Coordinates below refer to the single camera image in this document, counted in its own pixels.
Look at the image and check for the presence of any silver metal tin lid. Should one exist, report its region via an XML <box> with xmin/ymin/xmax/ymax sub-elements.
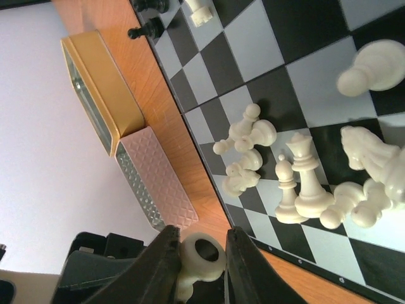
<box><xmin>61</xmin><ymin>30</ymin><xmax>145</xmax><ymax>157</ymax></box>

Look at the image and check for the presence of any white chess bishop standing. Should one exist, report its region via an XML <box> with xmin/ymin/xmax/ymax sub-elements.
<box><xmin>275</xmin><ymin>154</ymin><xmax>308</xmax><ymax>224</ymax></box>

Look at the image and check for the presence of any black magnetic chess board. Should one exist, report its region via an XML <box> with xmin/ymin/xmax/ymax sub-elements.
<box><xmin>149</xmin><ymin>1</ymin><xmax>404</xmax><ymax>303</ymax></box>

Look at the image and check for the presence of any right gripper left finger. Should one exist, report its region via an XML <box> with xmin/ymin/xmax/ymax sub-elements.
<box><xmin>86</xmin><ymin>225</ymin><xmax>181</xmax><ymax>303</ymax></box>

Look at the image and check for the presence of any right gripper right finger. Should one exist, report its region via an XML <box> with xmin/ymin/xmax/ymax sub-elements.
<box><xmin>225</xmin><ymin>227</ymin><xmax>306</xmax><ymax>304</ymax></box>

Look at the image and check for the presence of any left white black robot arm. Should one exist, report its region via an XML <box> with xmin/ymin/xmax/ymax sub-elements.
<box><xmin>1</xmin><ymin>232</ymin><xmax>146</xmax><ymax>303</ymax></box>

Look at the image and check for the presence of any white chess knight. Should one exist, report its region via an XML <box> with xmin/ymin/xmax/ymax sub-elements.
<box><xmin>340</xmin><ymin>126</ymin><xmax>404</xmax><ymax>203</ymax></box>

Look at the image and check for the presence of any white chess queen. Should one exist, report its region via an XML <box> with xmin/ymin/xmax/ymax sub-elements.
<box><xmin>286</xmin><ymin>132</ymin><xmax>334</xmax><ymax>219</ymax></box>

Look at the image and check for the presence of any white chess rook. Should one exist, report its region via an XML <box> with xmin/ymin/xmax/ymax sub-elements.
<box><xmin>177</xmin><ymin>232</ymin><xmax>227</xmax><ymax>302</ymax></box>

